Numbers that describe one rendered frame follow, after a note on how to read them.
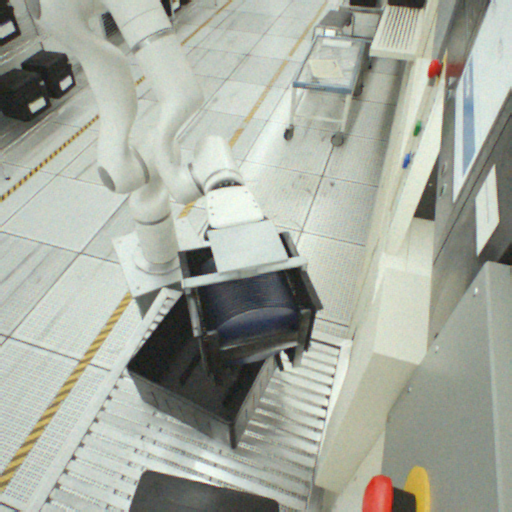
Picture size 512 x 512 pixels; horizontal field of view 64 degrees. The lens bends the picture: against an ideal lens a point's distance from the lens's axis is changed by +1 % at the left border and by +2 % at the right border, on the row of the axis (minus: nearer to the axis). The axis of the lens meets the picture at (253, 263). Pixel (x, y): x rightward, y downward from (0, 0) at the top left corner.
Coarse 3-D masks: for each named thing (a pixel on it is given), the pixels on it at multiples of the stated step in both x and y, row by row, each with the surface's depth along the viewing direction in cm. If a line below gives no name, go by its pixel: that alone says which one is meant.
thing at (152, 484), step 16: (144, 480) 82; (160, 480) 82; (176, 480) 82; (192, 480) 82; (144, 496) 80; (160, 496) 80; (176, 496) 80; (192, 496) 80; (208, 496) 80; (224, 496) 80; (240, 496) 80; (256, 496) 80
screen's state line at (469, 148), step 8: (472, 56) 57; (472, 64) 55; (464, 72) 59; (472, 72) 54; (464, 80) 58; (472, 80) 53; (464, 88) 56; (472, 88) 51; (464, 96) 55; (472, 96) 50; (464, 104) 53; (472, 104) 49; (464, 112) 52; (472, 112) 47; (464, 120) 51; (472, 120) 46; (464, 128) 50; (472, 128) 45; (464, 136) 48; (472, 136) 44; (464, 144) 47; (472, 144) 43; (464, 152) 46; (472, 152) 43; (464, 160) 45; (464, 168) 44
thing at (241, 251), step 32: (256, 224) 72; (192, 256) 83; (224, 256) 67; (256, 256) 67; (288, 256) 83; (192, 288) 75; (192, 320) 70; (224, 352) 75; (256, 352) 78; (288, 352) 86
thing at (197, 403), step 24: (168, 312) 100; (168, 336) 105; (192, 336) 114; (144, 360) 97; (168, 360) 110; (192, 360) 106; (264, 360) 92; (144, 384) 92; (168, 384) 105; (192, 384) 105; (240, 384) 105; (264, 384) 101; (168, 408) 96; (192, 408) 87; (216, 408) 101; (240, 408) 85; (216, 432) 91; (240, 432) 94
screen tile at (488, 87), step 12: (504, 24) 43; (492, 60) 44; (492, 72) 43; (504, 72) 38; (480, 84) 47; (492, 84) 42; (504, 84) 37; (480, 96) 46; (492, 96) 40; (480, 108) 44; (492, 108) 39; (480, 120) 43; (480, 132) 41
